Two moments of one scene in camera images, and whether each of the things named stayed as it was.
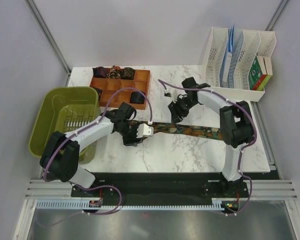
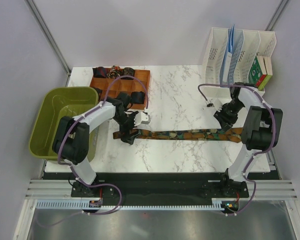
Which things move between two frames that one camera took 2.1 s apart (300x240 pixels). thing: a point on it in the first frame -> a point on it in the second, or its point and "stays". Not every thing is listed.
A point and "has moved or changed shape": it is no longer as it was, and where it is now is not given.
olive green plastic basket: [64, 109] stays
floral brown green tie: [204, 131] has moved or changed shape
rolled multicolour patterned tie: [115, 72] stays
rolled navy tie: [136, 97] stays
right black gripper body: [184, 105] -> [229, 113]
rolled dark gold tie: [127, 73] stays
